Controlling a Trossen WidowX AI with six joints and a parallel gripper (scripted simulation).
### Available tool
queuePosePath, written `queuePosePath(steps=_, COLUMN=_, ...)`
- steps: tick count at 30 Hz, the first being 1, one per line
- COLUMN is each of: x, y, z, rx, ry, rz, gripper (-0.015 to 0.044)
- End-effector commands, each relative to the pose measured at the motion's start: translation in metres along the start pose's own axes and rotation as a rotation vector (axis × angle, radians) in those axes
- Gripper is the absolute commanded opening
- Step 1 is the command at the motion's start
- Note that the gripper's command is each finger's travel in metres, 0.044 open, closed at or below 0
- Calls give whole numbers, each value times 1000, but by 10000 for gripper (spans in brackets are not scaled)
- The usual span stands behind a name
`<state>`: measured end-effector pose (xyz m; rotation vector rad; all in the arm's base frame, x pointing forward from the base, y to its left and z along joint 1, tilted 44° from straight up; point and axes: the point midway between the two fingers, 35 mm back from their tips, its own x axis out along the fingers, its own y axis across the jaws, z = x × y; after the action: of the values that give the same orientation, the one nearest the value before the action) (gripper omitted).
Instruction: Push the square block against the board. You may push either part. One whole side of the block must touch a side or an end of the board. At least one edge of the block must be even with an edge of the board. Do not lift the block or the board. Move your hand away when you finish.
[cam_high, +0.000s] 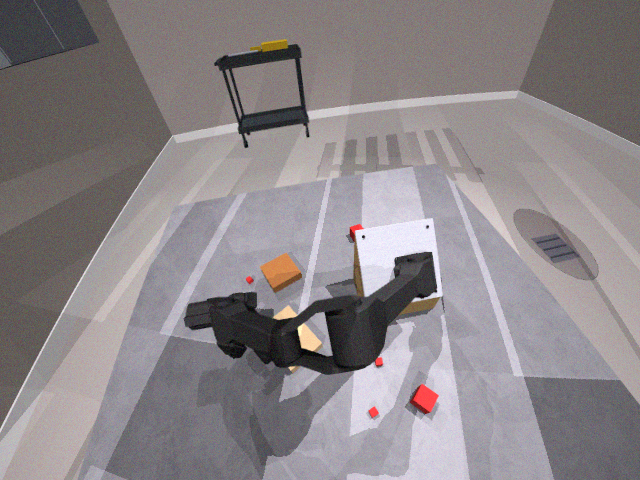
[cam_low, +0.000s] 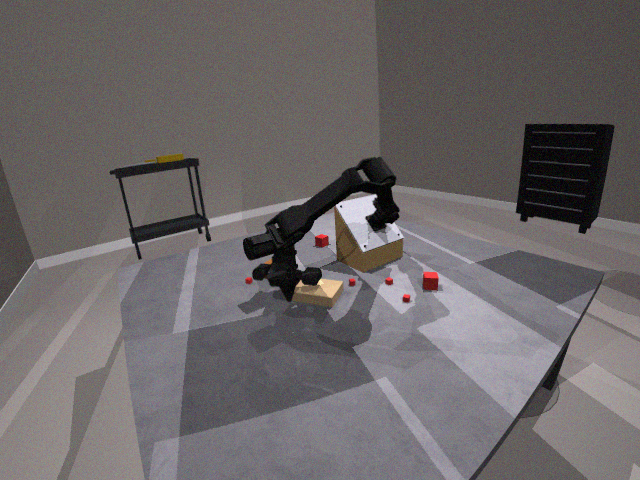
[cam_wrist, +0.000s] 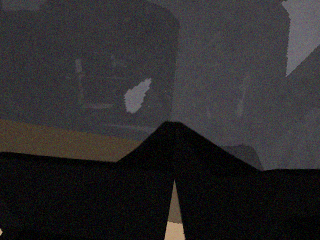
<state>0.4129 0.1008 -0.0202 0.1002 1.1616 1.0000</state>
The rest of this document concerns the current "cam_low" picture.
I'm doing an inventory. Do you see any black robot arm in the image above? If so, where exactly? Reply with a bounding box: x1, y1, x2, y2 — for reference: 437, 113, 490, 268
243, 157, 400, 288

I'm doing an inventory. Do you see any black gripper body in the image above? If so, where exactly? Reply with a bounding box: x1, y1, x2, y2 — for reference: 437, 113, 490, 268
252, 250, 322, 286

